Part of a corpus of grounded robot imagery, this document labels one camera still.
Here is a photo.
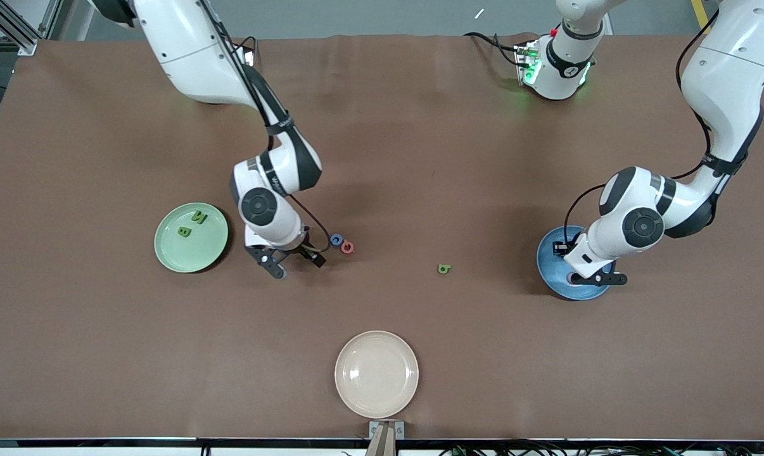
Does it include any grey metal bracket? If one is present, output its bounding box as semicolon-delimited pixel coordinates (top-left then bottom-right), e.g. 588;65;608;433
368;420;405;441

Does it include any beige plate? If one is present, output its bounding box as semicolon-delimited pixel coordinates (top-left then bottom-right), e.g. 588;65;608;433
334;330;419;419

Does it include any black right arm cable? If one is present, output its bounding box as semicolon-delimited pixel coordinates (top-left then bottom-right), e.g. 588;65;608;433
195;0;332;253

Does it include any aluminium frame profile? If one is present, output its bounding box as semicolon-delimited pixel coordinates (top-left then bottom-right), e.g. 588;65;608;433
0;0;64;56

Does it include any yellow floor tape line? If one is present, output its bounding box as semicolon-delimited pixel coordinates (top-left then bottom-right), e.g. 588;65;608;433
691;0;713;35

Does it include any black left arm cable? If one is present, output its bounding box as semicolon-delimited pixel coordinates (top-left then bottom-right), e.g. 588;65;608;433
563;0;722;248

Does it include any beige post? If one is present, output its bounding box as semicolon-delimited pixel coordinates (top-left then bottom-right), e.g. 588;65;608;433
364;426;398;456

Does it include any black base power cable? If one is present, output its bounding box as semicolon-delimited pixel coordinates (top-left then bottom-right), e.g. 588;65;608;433
463;32;523;67

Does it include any brown table cover sheet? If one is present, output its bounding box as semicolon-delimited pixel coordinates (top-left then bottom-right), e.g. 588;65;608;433
0;33;764;441

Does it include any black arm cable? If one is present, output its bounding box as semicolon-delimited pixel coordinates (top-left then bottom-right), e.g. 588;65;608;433
195;0;332;253
563;0;722;248

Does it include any blue plate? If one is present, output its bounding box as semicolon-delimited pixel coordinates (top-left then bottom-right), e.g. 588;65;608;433
536;225;616;301

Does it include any green plate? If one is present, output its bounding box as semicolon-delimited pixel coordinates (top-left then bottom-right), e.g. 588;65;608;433
154;202;229;274

